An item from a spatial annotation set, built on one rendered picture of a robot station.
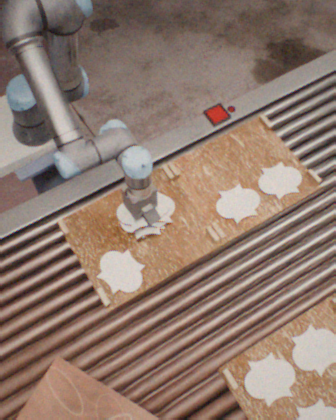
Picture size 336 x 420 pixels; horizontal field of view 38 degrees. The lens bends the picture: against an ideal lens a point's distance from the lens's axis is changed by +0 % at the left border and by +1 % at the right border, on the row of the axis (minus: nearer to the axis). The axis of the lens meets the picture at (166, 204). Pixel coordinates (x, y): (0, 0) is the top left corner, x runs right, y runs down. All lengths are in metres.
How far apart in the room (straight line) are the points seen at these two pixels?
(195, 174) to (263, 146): 0.27
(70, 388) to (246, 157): 0.94
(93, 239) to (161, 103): 1.64
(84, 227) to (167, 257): 0.29
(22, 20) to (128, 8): 2.37
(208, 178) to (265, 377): 0.66
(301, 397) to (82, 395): 0.59
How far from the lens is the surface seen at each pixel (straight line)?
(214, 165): 1.68
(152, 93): 3.09
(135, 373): 1.44
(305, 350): 1.48
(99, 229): 1.56
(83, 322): 1.49
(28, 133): 1.75
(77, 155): 1.27
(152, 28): 3.48
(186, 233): 1.55
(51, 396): 1.34
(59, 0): 1.32
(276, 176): 1.68
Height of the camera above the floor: 2.34
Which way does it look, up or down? 62 degrees down
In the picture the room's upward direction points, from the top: 1 degrees clockwise
